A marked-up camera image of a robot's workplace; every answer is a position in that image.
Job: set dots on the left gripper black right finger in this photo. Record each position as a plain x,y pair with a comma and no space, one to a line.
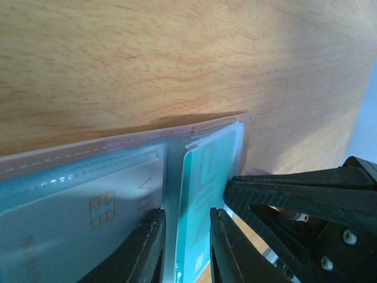
233,258

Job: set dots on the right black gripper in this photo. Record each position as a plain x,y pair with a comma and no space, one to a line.
335,249

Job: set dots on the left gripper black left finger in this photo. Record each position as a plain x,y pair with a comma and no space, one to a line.
140,257

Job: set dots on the white VIP card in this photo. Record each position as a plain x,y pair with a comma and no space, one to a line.
56,226

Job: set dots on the pink card holder wallet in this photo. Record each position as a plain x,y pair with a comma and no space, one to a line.
98,155

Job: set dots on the teal striped card in holder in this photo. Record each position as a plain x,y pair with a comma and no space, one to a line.
206,169

